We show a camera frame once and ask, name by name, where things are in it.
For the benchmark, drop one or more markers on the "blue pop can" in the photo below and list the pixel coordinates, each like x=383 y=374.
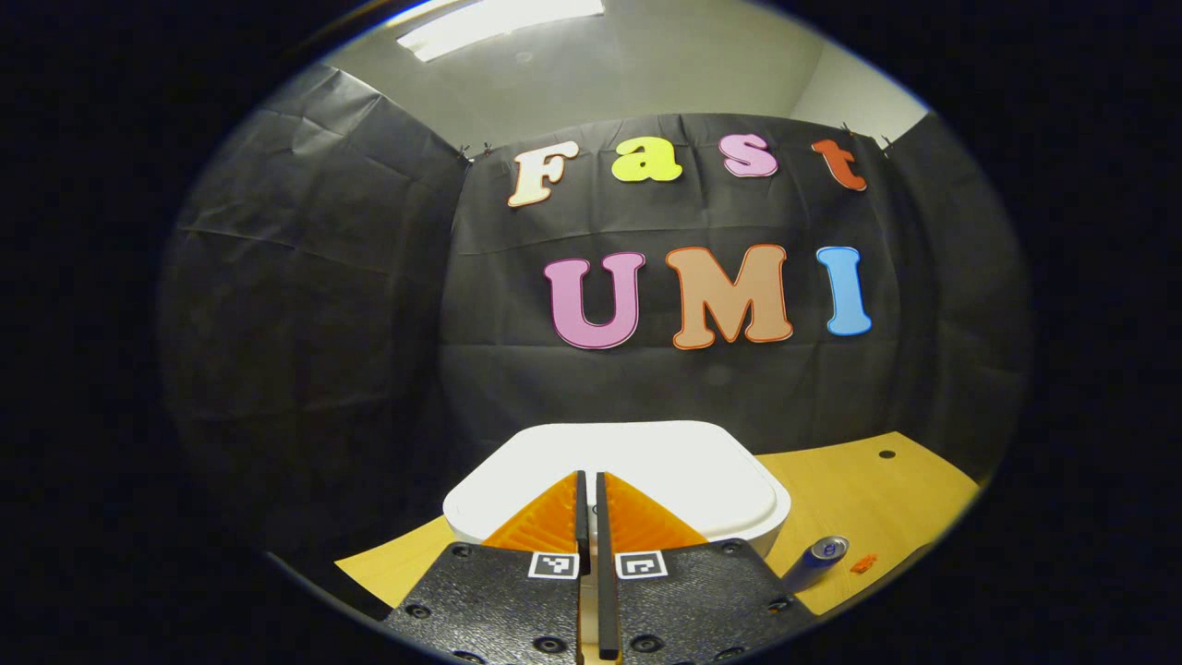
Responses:
x=813 y=563

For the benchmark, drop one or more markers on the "orange paper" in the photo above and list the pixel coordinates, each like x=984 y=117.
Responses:
x=863 y=563

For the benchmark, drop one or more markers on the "white desktop garbage bin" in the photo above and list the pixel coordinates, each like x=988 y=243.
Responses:
x=683 y=462

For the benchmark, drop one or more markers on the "ceiling light panel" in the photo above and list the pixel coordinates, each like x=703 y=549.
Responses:
x=499 y=23

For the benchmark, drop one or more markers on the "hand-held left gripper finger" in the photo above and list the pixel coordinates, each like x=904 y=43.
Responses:
x=605 y=600
x=583 y=517

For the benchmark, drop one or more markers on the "black backdrop cloth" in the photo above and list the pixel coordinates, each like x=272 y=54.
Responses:
x=314 y=323

